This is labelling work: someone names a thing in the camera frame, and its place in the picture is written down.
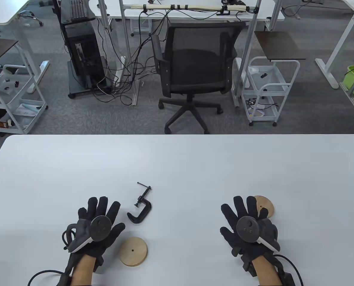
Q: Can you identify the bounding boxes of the person's right hand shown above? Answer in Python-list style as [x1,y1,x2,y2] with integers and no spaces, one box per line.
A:
[220,196,280,264]

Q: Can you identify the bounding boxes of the person's left hand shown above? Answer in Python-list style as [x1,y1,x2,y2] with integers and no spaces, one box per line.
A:
[68,196,126,263]

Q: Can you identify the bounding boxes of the round wooden disc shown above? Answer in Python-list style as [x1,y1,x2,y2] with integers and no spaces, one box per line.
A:
[254,195,275,219]
[119,237,148,267]

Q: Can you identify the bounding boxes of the black metal C clamp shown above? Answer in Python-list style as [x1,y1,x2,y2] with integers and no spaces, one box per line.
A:
[127,182,152,224]

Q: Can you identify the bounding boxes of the person's right forearm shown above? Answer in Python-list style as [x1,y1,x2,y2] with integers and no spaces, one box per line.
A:
[251,255,282,286]

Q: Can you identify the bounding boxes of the person's left forearm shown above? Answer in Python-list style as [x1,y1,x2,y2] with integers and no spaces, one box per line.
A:
[65,255,97,286]

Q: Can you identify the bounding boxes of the grey and white controller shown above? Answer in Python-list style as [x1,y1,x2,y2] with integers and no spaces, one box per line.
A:
[67,216,112,254]
[236,217,281,252]

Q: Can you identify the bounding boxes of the black wrist battery pack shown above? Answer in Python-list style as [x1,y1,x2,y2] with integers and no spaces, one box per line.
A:
[57,271,73,286]
[280,265,296,286]

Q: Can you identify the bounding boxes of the white paper sheet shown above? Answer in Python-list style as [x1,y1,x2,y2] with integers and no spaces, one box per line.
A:
[15,103,44,117]

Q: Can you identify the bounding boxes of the grey rolling computer stand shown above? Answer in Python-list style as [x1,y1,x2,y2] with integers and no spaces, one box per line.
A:
[52,0,112,99]

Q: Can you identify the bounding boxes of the white power strip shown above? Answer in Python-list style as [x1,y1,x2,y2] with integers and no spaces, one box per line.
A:
[114,55,127,87]

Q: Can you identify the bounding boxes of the black mesh office chair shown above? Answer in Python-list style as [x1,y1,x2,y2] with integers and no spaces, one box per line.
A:
[151,22,246,134]

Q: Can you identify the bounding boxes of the black computer tower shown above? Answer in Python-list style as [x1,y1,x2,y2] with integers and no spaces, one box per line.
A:
[64,22,107,89]

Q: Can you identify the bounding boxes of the black keyboard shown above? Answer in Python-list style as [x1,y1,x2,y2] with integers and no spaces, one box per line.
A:
[71,0,87,21]

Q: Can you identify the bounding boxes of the thick black cable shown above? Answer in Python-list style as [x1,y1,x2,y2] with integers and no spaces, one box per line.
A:
[273,253,304,286]
[28,269,66,286]

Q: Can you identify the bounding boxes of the tangle of black cables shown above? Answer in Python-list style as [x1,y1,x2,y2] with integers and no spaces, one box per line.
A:
[92,9,173,106]

